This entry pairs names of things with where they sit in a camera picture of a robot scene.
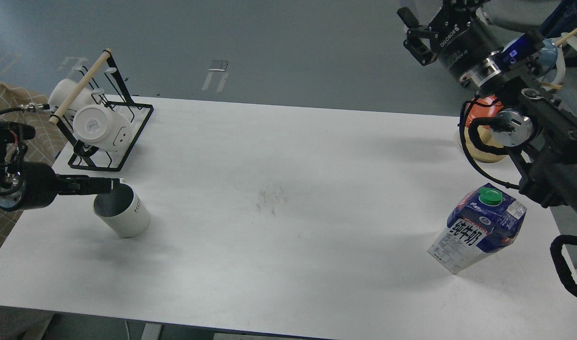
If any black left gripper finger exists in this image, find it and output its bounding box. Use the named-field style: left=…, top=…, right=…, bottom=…
left=57, top=175, right=121, bottom=186
left=58, top=184, right=114, bottom=196

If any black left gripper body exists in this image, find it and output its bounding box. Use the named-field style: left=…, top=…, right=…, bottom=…
left=0, top=162, right=60, bottom=212

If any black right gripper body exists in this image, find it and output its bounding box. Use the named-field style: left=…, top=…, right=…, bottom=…
left=430, top=6, right=503, bottom=79

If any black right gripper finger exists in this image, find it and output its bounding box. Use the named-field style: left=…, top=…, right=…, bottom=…
left=397, top=7, right=438, bottom=66
left=441, top=0, right=488, bottom=11

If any white ribbed cup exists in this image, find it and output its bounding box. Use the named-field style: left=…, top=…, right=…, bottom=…
left=93, top=183, right=151, bottom=238

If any blue white milk carton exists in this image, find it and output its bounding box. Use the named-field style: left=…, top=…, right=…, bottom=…
left=427, top=183, right=527, bottom=275

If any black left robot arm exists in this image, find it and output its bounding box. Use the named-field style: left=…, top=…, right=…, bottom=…
left=0, top=102, right=121, bottom=212

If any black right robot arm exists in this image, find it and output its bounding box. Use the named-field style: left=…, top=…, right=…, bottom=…
left=397, top=0, right=577, bottom=213

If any orange cup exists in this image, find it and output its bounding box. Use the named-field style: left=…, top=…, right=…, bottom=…
left=465, top=95, right=504, bottom=128

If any blue cup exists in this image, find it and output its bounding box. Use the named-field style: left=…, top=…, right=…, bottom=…
left=534, top=38, right=559, bottom=79

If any beige checkered cloth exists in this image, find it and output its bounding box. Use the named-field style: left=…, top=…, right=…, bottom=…
left=0, top=79, right=68, bottom=270

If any white mug on rack front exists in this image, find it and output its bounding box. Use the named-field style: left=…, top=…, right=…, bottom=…
left=72, top=105, right=133, bottom=152

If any wooden mug tree stand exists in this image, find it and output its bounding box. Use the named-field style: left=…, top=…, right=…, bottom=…
left=457, top=26, right=577, bottom=164

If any black wire cup rack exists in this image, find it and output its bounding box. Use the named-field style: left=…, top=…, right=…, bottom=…
left=48, top=48, right=154, bottom=172

